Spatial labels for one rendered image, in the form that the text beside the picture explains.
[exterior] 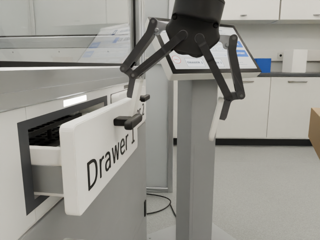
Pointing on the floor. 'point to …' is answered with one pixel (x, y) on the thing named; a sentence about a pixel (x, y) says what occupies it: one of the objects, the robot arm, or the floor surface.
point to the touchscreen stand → (194, 165)
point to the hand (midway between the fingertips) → (172, 122)
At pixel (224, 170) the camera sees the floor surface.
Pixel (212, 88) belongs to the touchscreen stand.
